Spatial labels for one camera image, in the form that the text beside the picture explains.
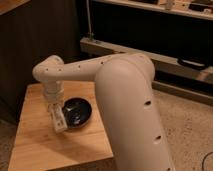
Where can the black handle on rail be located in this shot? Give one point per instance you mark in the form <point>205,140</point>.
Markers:
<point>192,65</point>

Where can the black ceramic bowl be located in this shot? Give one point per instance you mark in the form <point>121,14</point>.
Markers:
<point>77,111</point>

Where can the wooden beam rail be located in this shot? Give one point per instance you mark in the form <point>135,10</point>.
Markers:
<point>162,63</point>

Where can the wooden wall shelf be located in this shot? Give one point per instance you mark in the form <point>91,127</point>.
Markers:
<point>176,7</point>

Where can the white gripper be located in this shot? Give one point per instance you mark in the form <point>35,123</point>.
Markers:
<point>54,95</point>

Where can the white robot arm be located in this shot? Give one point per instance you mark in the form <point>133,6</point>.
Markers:
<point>124,96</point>

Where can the small wooden table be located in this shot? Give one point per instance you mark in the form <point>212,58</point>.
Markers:
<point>38,147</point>

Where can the metal vertical pole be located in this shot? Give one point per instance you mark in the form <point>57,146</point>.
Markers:
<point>90,31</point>

